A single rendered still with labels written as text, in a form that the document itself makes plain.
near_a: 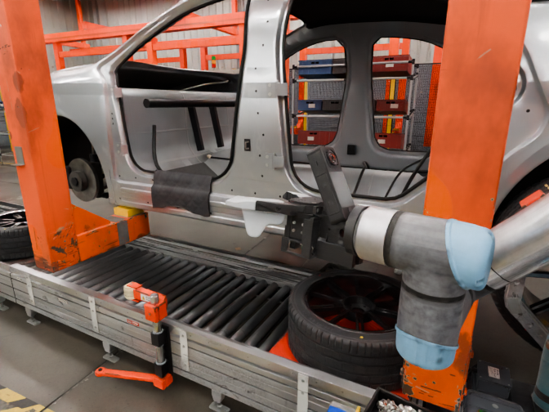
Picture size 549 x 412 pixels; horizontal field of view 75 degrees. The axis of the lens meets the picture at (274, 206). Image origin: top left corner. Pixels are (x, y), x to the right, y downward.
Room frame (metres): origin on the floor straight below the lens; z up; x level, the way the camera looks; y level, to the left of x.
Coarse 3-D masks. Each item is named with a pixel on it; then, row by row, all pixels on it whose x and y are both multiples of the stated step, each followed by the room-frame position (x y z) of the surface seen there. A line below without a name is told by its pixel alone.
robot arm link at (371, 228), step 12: (360, 216) 0.45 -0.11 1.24; (372, 216) 0.44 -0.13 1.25; (384, 216) 0.43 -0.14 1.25; (360, 228) 0.43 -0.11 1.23; (372, 228) 0.43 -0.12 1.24; (384, 228) 0.42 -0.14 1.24; (360, 240) 0.43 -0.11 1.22; (372, 240) 0.42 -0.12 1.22; (384, 240) 0.48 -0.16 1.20; (360, 252) 0.43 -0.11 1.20; (372, 252) 0.42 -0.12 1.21; (384, 264) 0.42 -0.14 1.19
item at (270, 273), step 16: (144, 240) 2.67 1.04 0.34; (160, 240) 2.62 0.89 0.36; (176, 240) 2.53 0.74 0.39; (176, 256) 2.51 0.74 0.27; (192, 256) 2.45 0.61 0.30; (208, 256) 2.37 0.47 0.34; (224, 256) 2.34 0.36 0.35; (240, 256) 2.24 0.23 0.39; (256, 272) 2.18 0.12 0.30; (272, 272) 2.12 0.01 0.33; (288, 272) 2.11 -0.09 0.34; (304, 272) 2.05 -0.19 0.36
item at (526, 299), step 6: (528, 276) 1.12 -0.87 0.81; (534, 276) 1.11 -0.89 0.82; (540, 276) 1.10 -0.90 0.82; (546, 276) 1.09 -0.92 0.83; (522, 294) 1.11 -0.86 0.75; (528, 294) 1.22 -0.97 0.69; (522, 300) 1.10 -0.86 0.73; (528, 300) 1.16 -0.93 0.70; (534, 300) 1.22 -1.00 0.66; (540, 300) 1.25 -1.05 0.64; (546, 300) 1.09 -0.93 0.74; (528, 306) 1.10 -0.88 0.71; (534, 306) 1.10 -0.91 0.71; (540, 306) 1.09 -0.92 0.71; (546, 306) 1.10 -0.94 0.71; (534, 312) 1.10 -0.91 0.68; (540, 312) 1.09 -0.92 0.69; (546, 312) 1.17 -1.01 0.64; (540, 318) 1.10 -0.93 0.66; (546, 318) 1.12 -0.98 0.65; (546, 324) 1.08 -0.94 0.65
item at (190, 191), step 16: (160, 176) 2.09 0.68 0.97; (176, 176) 2.03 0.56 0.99; (192, 176) 1.98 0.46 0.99; (208, 176) 1.94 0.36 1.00; (160, 192) 2.05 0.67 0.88; (176, 192) 1.99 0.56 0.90; (192, 192) 1.94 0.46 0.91; (208, 192) 1.90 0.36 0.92; (192, 208) 1.94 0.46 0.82; (208, 208) 1.89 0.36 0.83
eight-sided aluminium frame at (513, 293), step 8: (520, 280) 1.04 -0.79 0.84; (512, 288) 1.05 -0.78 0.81; (520, 288) 1.04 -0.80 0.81; (504, 296) 1.10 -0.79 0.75; (512, 296) 1.05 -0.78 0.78; (520, 296) 1.04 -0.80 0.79; (512, 304) 1.04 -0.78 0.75; (520, 304) 1.04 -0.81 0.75; (512, 312) 1.04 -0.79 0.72; (520, 312) 1.03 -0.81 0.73; (528, 312) 1.03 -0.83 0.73; (520, 320) 1.03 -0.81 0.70; (528, 320) 1.02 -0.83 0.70; (536, 320) 1.04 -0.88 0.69; (528, 328) 1.02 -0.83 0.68; (536, 328) 1.01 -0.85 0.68; (544, 328) 1.03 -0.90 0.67; (536, 336) 1.01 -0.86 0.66; (544, 336) 1.00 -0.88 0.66; (544, 344) 1.00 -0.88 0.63
